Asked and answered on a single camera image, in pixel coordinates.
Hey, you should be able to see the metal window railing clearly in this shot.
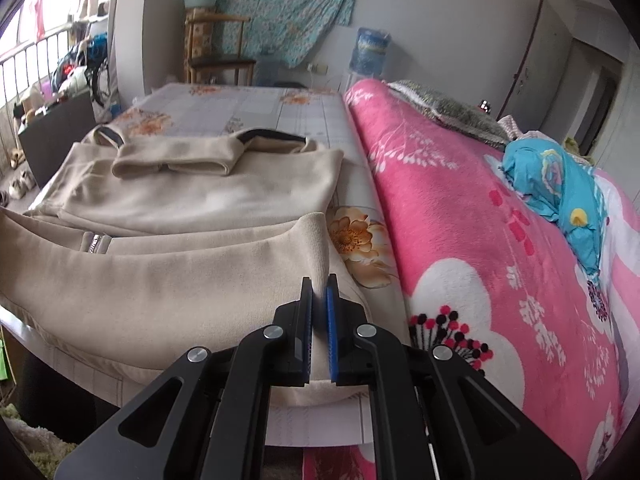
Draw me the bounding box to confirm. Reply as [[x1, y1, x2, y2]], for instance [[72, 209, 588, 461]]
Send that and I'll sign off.
[[0, 15, 111, 111]]

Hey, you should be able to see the floral checked bed sheet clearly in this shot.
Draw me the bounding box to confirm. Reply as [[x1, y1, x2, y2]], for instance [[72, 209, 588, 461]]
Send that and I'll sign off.
[[25, 82, 426, 446]]

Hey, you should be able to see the hanging pink garment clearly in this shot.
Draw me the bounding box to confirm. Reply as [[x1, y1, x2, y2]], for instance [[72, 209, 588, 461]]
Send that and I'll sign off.
[[22, 0, 48, 38]]

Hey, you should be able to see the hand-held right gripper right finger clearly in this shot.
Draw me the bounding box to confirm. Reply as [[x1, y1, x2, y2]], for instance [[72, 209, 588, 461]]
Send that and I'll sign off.
[[325, 273, 583, 480]]

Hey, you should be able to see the pink floral blanket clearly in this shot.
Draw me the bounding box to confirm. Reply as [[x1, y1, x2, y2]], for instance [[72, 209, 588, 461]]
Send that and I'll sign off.
[[302, 78, 640, 480]]

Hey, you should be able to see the cream zip jacket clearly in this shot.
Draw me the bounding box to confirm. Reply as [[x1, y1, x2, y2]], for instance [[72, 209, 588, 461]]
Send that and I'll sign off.
[[0, 127, 371, 408]]

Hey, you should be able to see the blue floral cloth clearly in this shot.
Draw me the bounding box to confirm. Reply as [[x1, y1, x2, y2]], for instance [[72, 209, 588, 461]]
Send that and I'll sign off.
[[501, 139, 611, 276]]

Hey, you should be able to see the dark grey cabinet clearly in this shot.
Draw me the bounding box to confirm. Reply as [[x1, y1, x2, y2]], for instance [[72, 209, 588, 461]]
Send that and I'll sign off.
[[17, 92, 98, 173]]

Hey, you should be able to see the grey patterned blanket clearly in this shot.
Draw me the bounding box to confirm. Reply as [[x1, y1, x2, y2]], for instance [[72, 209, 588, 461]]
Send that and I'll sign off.
[[390, 79, 511, 147]]

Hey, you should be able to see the teal floral hanging cloth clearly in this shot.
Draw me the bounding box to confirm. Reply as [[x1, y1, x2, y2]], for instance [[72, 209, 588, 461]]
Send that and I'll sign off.
[[192, 0, 363, 68]]

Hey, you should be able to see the pile of clothes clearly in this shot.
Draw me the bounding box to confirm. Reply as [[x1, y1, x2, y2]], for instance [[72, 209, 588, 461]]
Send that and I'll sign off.
[[50, 32, 108, 96]]

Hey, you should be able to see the wooden chair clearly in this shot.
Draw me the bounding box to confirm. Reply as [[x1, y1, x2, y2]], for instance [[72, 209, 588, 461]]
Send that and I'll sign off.
[[184, 7, 257, 86]]

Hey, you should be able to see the blue water bottle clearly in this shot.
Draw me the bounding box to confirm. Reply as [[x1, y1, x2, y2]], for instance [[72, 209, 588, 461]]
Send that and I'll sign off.
[[348, 26, 392, 81]]

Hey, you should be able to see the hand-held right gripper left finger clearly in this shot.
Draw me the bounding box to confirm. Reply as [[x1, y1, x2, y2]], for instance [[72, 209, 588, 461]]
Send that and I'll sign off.
[[54, 276, 315, 480]]

